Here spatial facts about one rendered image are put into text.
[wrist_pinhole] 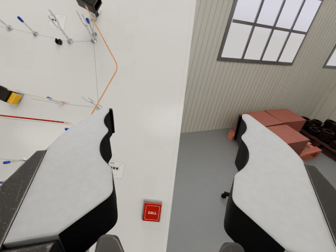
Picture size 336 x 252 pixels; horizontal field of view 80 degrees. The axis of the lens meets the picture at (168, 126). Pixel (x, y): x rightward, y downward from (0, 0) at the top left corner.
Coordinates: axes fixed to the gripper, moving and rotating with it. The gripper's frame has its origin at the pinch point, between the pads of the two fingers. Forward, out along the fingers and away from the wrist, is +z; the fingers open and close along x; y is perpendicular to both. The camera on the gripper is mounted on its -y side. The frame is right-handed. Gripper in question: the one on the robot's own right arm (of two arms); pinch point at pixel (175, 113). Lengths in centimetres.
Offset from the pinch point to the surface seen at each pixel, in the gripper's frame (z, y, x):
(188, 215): 107, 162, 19
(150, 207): 26, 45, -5
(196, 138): 234, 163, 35
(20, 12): 58, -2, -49
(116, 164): 35, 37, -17
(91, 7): 54, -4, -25
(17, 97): 38, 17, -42
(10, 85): 44, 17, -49
